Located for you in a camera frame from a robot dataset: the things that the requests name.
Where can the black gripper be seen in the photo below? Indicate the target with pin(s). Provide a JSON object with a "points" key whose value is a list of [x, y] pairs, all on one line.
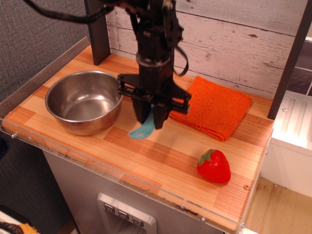
{"points": [[154, 84]]}

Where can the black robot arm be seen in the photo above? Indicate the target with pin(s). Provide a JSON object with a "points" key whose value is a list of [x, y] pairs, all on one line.
{"points": [[158, 34]]}

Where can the orange folded towel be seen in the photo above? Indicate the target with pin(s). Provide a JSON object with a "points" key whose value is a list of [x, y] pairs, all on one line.
{"points": [[214, 109]]}

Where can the stainless steel bowl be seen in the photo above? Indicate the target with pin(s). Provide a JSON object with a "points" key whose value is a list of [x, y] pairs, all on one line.
{"points": [[85, 103]]}

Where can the red toy strawberry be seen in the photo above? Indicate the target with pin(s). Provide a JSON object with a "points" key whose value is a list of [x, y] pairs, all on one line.
{"points": [[213, 166]]}

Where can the grey toy kitchen cabinet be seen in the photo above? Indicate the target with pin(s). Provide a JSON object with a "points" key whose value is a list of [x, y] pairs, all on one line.
{"points": [[80, 187]]}

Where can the grey ice dispenser panel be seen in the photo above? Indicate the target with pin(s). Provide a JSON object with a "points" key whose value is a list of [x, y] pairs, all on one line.
{"points": [[121, 218]]}

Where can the clear acrylic edge guard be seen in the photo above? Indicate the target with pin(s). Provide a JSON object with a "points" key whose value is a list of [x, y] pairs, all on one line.
{"points": [[164, 165]]}

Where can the dark grey left post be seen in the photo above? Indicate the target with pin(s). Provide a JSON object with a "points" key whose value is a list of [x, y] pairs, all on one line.
{"points": [[98, 33]]}

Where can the dark grey post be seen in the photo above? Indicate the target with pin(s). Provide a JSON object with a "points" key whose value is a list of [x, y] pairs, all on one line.
{"points": [[292, 60], [98, 33]]}

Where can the dark grey right post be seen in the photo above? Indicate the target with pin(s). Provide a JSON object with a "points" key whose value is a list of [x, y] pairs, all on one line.
{"points": [[292, 60]]}

